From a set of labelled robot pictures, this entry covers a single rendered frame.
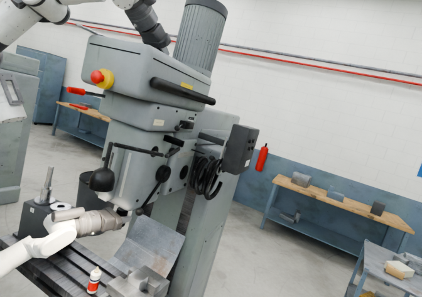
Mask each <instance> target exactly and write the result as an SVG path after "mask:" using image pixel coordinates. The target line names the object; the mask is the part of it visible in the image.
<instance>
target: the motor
mask: <svg viewBox="0 0 422 297"><path fill-rule="evenodd" d="M227 15H228V10H227V8H226V7H225V6H224V5H223V4H222V3H221V2H219V1H218V0H186V2H185V7H184V10H183V15H182V19H181V23H180V28H179V31H178V36H177V39H176V43H175V48H174V51H173V56H172V58H174V59H176V60H178V61H179V62H182V63H183V64H185V65H187V66H188V67H190V68H192V69H194V70H196V71H198V72H200V73H201V74H203V75H205V76H206V77H208V78H211V75H212V70H213V67H214V63H215V59H216V56H217V52H218V49H219V45H220V41H221V37H222V33H223V30H224V26H225V22H226V19H227Z"/></svg>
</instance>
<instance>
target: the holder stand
mask: <svg viewBox="0 0 422 297"><path fill-rule="evenodd" d="M39 199H40V196H38V197H36V198H34V199H31V200H27V201H25V202H24V203H23V209H22V213H21V220H20V223H19V230H18V237H19V238H21V239H24V238H26V237H28V236H31V238H32V239H39V238H45V237H46V236H48V235H49V233H48V231H47V230H46V229H45V227H44V225H43V222H44V220H45V218H46V217H47V216H48V215H49V214H51V213H52V212H54V211H59V210H67V209H72V208H75V207H73V206H71V205H70V204H69V203H65V202H61V201H59V200H56V199H55V198H53V197H51V199H50V201H47V202H42V201H40V200H39Z"/></svg>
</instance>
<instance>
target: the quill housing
mask: <svg viewBox="0 0 422 297"><path fill-rule="evenodd" d="M165 135H169V136H173V133H172V132H164V131H145V130H143V129H140V128H138V127H134V126H132V125H129V124H126V123H123V122H121V121H117V120H115V119H112V120H111V121H110V123H109V127H108V131H107V136H106V139H105V145H104V150H103V153H102V158H103V157H106V152H107V148H108V144H109V142H113V143H121V144H124V145H128V146H132V147H137V148H142V149H146V150H151V151H156V152H159V153H163V154H164V156H163V157H159V156H155V155H151V154H146V153H140V152H137V151H132V150H128V149H125V152H124V157H123V161H122V165H121V170H120V174H119V179H118V182H117V186H116V192H115V195H114V199H112V200H108V201H109V202H111V203H113V204H115V205H117V206H118V207H121V208H123V209H124V210H127V211H132V210H134V209H137V208H139V207H141V206H142V205H143V203H144V202H145V200H146V199H147V198H148V196H149V195H150V193H151V192H152V191H153V189H154V188H155V186H156V185H157V184H158V182H159V181H157V180H156V172H157V170H158V168H159V167H160V166H162V165H166V164H167V161H168V158H165V154H167V153H169V149H170V148H171V143H168V142H166V141H163V139H164V136H165ZM102 158H101V162H100V168H101V167H104V161H102ZM160 188H161V185H160V186H159V187H158V189H157V190H156V191H155V193H154V195H153V196H152V197H151V199H150V200H149V202H148V203H147V204H149V203H151V202H154V201H156V200H157V198H158V195H159V192H160Z"/></svg>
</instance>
